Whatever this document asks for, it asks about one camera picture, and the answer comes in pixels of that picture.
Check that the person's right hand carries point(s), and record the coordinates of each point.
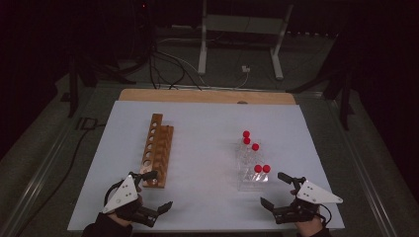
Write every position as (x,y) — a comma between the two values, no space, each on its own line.
(309,227)

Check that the wooden test tube rack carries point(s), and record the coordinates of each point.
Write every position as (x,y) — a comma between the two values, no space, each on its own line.
(163,148)

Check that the grey metal stand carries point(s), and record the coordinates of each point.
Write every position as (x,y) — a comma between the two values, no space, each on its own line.
(242,23)

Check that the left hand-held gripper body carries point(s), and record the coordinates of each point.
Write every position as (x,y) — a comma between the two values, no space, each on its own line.
(122,195)

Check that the person's left hand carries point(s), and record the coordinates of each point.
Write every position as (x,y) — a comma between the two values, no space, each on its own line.
(122,220)

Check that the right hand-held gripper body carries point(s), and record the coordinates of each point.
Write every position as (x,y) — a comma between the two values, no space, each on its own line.
(316,195)

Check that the white plug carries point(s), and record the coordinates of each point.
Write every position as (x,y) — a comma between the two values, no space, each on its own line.
(245,68)

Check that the white table mat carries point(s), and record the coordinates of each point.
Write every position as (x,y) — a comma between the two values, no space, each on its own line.
(204,158)

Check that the black tripod stand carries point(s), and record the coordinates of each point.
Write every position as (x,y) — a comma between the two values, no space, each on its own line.
(344,98)
(74,89)

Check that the metal floor rail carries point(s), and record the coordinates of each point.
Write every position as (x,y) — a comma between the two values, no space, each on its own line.
(39,171)
(359,164)

